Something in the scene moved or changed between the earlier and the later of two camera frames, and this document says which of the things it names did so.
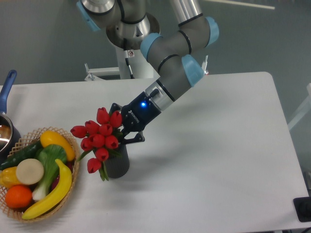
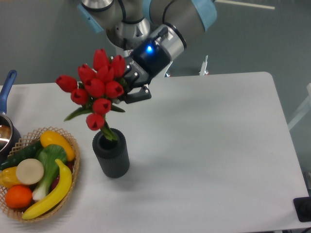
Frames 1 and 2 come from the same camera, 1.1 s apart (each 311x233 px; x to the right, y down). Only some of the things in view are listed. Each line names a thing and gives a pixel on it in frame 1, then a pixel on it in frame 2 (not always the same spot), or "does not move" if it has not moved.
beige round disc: [29, 171] does not move
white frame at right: [304, 109] does not move
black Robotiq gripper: [136, 116] → [146, 62]
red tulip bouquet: [102, 136] → [96, 89]
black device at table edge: [302, 207] does not move
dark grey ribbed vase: [118, 164] does not move
